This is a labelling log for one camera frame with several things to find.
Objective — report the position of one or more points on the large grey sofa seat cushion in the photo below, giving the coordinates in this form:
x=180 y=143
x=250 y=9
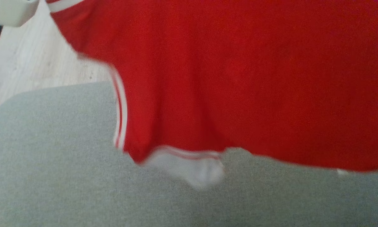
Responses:
x=50 y=173

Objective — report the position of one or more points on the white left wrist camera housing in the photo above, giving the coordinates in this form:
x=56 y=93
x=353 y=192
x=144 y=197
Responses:
x=9 y=11

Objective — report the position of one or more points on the red shorts with white stripes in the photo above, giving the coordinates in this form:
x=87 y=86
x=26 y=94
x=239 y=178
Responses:
x=239 y=78

